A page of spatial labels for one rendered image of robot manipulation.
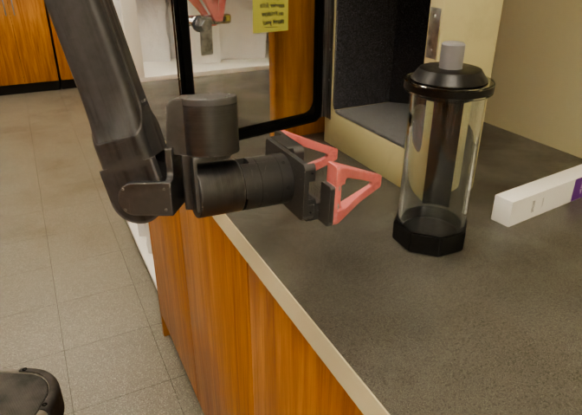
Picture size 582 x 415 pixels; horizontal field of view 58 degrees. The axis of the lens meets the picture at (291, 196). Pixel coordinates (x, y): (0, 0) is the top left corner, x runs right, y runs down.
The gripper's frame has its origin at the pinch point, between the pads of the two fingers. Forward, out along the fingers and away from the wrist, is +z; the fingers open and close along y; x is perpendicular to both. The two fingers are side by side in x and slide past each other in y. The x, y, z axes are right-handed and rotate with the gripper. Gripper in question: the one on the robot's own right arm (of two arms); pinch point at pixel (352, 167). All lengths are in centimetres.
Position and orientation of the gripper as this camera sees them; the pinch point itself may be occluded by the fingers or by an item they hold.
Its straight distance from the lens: 64.1
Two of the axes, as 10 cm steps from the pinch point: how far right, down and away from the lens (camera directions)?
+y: -4.4, -3.8, 8.1
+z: 9.0, -1.5, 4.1
